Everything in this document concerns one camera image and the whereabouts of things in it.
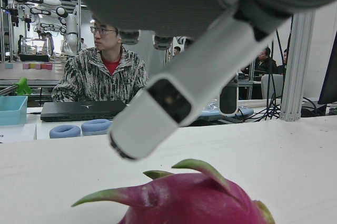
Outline white grey left robot hand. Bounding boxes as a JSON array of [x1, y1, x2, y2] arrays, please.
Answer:
[[59, 0, 337, 160]]

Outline pink dragon fruit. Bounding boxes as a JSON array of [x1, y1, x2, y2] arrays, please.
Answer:
[[71, 158, 276, 224]]

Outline person in patterned jacket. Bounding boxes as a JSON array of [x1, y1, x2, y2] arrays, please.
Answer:
[[52, 18, 148, 103]]

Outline black laptop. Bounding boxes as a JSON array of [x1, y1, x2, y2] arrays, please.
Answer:
[[40, 100, 127, 123]]

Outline grey office chair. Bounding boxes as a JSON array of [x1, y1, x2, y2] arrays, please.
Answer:
[[261, 73, 286, 100]]

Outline blue grey teach pendant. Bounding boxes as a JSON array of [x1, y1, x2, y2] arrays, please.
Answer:
[[197, 102, 255, 121]]

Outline brown wooden table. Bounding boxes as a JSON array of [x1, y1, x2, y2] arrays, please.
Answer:
[[0, 62, 66, 81]]

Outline metal rod with green end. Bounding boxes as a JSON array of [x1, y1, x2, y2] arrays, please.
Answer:
[[0, 77, 33, 96]]

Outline light blue headphones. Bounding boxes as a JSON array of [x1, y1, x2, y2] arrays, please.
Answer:
[[49, 119, 113, 139]]

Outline light blue plastic bin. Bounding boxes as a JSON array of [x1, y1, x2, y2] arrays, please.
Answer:
[[0, 95, 28, 126]]

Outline black Huawei monitor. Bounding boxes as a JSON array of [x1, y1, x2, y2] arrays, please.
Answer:
[[317, 46, 337, 105]]

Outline white printed box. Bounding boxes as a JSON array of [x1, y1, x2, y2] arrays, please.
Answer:
[[0, 123, 37, 143]]

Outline aluminium profile post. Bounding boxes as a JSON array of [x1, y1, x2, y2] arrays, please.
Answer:
[[279, 10, 316, 122]]

